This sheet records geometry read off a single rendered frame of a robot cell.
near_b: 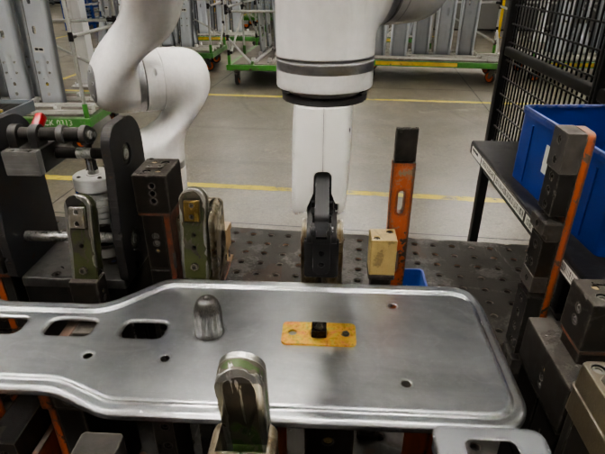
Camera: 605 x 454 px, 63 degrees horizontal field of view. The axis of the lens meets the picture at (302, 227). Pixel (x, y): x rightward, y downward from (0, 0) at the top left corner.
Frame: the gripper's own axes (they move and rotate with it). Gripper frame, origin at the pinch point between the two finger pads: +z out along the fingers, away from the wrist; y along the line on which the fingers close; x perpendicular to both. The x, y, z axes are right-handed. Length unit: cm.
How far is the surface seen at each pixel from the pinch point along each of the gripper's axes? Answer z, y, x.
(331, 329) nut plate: 11.6, -0.6, 1.3
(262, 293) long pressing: 11.9, -7.8, -7.6
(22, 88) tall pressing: 69, -389, -269
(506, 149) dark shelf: 9, -59, 39
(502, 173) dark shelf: 9, -44, 33
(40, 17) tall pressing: 11, -391, -240
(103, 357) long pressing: 11.8, 4.9, -23.2
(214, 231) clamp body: 7.3, -15.8, -15.0
